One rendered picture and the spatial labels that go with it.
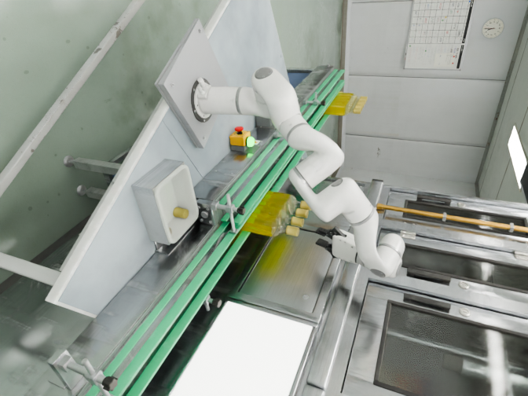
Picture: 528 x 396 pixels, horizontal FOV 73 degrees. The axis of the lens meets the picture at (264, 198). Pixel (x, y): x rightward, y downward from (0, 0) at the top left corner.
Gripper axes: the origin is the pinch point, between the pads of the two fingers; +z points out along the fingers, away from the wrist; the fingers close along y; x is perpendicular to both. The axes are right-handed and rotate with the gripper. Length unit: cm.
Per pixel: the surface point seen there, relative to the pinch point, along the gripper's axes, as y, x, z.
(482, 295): -15, -18, -52
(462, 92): -148, -586, 66
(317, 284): -12.6, 10.9, -4.5
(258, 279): -12.5, 20.5, 14.8
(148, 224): 19, 42, 39
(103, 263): 19, 61, 36
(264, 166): 13.1, -12.6, 34.9
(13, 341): -14, 88, 69
